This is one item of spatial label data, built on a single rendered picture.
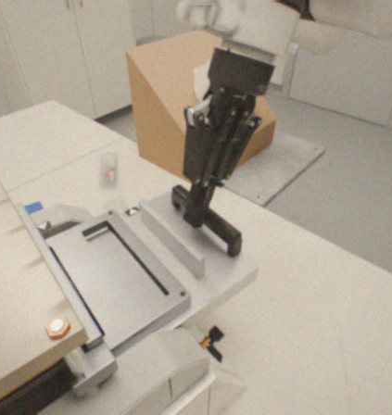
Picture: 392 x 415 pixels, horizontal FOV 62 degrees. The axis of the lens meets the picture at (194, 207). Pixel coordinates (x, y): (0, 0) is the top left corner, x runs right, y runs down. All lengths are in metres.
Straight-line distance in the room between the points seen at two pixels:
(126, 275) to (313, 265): 0.47
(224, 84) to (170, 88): 0.57
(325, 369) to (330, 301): 0.14
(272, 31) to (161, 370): 0.36
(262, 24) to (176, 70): 0.65
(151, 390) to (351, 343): 0.45
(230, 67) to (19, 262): 0.29
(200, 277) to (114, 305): 0.12
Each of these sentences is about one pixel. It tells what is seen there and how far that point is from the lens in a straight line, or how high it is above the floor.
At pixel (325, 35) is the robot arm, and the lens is 0.82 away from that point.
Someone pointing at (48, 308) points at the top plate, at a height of 1.11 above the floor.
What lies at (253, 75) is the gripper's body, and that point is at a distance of 0.39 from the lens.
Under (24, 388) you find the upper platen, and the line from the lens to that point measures 0.35.
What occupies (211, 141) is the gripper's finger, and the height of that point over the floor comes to 1.12.
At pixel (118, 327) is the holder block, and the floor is 1.00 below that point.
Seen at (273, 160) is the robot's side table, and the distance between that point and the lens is 1.10.
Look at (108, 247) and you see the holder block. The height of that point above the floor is 0.98.
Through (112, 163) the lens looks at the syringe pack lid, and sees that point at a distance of 1.05.
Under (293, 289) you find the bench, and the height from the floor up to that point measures 0.75.
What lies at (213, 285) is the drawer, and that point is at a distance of 0.44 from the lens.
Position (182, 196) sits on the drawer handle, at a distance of 0.51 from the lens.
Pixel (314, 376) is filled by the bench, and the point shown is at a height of 0.75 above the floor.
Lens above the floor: 1.33
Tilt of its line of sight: 41 degrees down
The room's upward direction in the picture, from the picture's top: straight up
